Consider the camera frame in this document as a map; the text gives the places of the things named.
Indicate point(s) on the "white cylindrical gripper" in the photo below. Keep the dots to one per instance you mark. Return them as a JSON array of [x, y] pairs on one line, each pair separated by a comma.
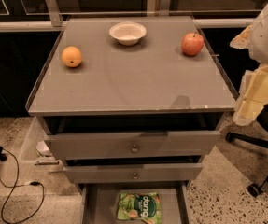
[[253, 86]]

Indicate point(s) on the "green rice chip bag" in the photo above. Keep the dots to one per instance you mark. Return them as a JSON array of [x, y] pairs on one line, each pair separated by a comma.
[[140, 206]]

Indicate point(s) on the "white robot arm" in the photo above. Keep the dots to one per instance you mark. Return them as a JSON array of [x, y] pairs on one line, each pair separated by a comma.
[[258, 39]]

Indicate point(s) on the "top grey drawer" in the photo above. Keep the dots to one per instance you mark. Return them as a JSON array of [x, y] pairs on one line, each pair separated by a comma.
[[78, 146]]

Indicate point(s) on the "grey drawer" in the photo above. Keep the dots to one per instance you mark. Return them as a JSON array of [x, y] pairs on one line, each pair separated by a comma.
[[100, 202], [78, 146], [133, 173]]

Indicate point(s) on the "grey drawer cabinet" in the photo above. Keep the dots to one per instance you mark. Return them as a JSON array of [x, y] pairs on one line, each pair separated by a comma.
[[148, 87]]

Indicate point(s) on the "middle grey drawer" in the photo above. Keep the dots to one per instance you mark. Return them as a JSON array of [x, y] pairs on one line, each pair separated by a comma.
[[133, 173]]

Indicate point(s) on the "bottom grey drawer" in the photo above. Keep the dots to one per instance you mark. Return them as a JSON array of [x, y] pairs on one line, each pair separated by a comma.
[[100, 202]]

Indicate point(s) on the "red apple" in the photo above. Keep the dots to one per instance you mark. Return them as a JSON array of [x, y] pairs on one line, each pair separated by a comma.
[[192, 44]]

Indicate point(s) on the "white paper bowl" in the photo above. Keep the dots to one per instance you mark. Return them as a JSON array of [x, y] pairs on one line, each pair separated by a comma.
[[128, 33]]

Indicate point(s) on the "orange fruit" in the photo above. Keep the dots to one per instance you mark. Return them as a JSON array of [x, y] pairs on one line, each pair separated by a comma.
[[71, 57]]

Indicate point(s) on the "white object in bin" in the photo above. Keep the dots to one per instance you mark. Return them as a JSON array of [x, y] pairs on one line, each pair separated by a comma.
[[42, 149]]

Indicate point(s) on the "metal window bracket left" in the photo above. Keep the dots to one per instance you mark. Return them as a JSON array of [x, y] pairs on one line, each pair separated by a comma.
[[54, 13]]

